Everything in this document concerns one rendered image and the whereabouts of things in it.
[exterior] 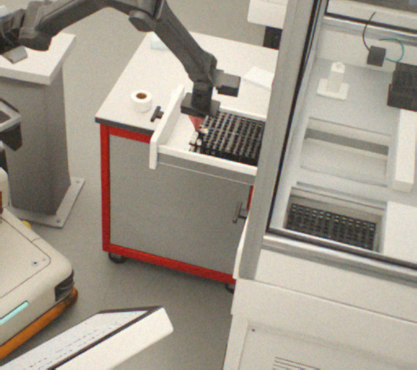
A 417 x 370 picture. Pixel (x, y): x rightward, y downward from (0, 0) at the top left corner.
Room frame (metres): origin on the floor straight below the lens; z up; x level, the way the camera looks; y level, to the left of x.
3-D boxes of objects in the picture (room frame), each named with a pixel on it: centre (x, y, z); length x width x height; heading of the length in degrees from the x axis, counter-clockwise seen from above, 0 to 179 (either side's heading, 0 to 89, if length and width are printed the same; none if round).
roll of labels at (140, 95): (1.85, 0.23, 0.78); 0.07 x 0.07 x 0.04
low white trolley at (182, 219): (2.02, 0.03, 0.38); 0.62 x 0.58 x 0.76; 170
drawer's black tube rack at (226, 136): (1.58, -0.08, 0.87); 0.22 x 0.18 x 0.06; 80
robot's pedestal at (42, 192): (2.11, 0.68, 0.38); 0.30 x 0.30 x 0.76; 83
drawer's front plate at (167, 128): (1.62, 0.12, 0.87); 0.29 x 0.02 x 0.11; 170
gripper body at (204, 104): (1.57, 0.03, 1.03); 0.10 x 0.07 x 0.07; 77
